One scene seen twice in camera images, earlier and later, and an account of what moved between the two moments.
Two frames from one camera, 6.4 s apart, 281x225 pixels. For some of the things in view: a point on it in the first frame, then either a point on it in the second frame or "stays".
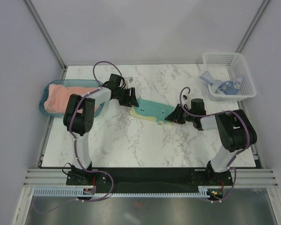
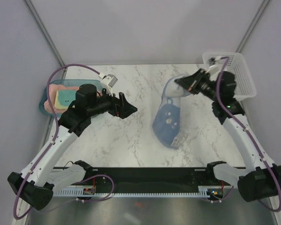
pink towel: x=58 y=96 stays
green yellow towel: x=156 y=111 to x=63 y=99
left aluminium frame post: x=45 y=35 stays
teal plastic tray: x=81 y=83 stays
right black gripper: x=175 y=116 to x=191 y=82
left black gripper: x=129 y=101 to x=121 y=108
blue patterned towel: x=227 y=87 to x=166 y=123
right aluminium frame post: x=258 y=14 stays
